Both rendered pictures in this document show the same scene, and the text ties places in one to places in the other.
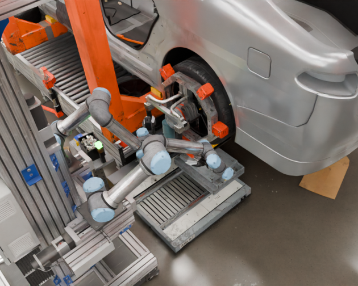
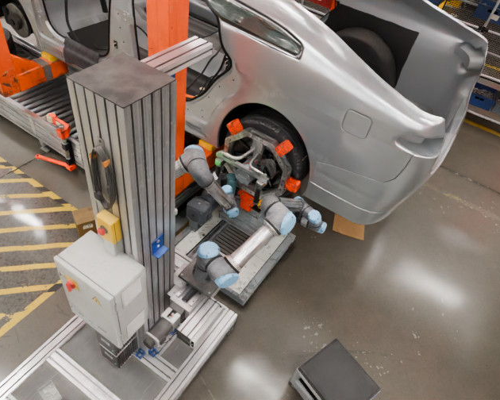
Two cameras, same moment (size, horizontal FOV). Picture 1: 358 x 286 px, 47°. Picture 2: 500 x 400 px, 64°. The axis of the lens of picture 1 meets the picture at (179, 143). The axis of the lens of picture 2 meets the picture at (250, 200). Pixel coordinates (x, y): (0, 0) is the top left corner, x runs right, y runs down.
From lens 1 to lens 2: 1.03 m
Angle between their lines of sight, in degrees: 20
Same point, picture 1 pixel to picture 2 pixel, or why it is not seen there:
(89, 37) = not seen: hidden behind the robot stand
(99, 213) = (228, 278)
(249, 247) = (307, 291)
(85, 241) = (196, 309)
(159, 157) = (290, 218)
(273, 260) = (330, 301)
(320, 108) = (410, 167)
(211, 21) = (305, 81)
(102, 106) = (205, 166)
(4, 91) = (164, 157)
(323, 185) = (351, 228)
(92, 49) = not seen: hidden behind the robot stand
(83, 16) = not seen: hidden behind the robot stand
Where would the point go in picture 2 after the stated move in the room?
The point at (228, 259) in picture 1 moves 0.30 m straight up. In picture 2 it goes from (292, 305) to (301, 284)
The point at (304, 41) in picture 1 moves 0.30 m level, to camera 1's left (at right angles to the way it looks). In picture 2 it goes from (408, 107) to (363, 112)
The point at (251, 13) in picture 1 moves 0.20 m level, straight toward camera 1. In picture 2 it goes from (355, 78) to (366, 98)
